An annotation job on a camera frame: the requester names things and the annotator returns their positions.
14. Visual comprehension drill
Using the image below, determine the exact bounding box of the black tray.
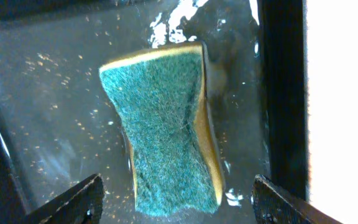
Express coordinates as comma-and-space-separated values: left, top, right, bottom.
0, 1, 309, 223

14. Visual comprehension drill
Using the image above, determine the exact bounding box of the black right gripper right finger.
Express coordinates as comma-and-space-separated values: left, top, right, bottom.
250, 174, 341, 224

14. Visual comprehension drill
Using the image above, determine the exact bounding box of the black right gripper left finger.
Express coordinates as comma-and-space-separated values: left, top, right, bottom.
23, 174, 104, 224

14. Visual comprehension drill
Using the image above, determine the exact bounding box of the green and yellow sponge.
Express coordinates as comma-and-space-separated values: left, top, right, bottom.
99, 42, 224, 217

